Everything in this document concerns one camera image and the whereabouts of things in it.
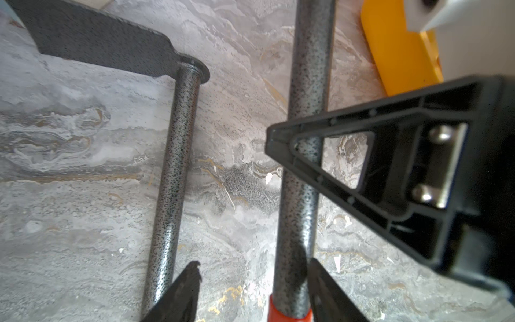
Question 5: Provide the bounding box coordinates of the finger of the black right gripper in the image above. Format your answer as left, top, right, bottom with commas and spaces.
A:
265, 74, 504, 266

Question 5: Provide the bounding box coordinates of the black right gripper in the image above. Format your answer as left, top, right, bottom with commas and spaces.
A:
438, 75, 514, 300

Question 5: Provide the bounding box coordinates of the speckled hoe red grip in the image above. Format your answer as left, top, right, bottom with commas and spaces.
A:
268, 1, 336, 321
5, 0, 211, 319

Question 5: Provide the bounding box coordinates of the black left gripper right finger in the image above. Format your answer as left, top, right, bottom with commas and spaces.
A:
307, 258, 369, 322

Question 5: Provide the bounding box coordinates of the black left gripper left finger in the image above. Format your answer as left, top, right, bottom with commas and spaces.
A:
141, 261, 202, 322

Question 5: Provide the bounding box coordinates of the yellow plastic storage box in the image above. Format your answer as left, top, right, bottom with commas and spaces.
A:
361, 0, 444, 96

